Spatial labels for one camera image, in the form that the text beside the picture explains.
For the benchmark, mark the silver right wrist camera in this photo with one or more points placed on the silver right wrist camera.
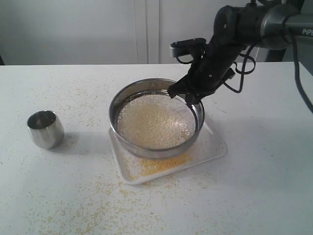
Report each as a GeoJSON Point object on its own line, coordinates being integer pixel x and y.
{"type": "Point", "coordinates": [187, 47]}

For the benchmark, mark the white coarse grains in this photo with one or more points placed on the white coarse grains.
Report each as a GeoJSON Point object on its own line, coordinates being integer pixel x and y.
{"type": "Point", "coordinates": [156, 121]}

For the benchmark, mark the stainless steel cup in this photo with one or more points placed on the stainless steel cup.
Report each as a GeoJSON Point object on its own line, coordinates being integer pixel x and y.
{"type": "Point", "coordinates": [45, 129]}

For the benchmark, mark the white cabinet doors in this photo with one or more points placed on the white cabinet doors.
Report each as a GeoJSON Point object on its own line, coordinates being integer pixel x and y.
{"type": "Point", "coordinates": [70, 32]}

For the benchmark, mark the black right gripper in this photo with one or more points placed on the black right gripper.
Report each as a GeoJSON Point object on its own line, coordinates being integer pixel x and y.
{"type": "Point", "coordinates": [207, 74]}

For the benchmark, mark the white rectangular plastic tray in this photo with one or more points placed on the white rectangular plastic tray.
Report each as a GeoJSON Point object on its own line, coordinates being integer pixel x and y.
{"type": "Point", "coordinates": [208, 146]}

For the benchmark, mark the round steel mesh sieve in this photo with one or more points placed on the round steel mesh sieve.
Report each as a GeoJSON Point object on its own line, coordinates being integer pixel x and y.
{"type": "Point", "coordinates": [144, 87]}

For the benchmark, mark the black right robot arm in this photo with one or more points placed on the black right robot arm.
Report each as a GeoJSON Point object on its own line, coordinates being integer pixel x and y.
{"type": "Point", "coordinates": [236, 31]}

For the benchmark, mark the yellow grain pile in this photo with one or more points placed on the yellow grain pile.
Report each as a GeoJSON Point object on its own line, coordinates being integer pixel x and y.
{"type": "Point", "coordinates": [140, 167]}

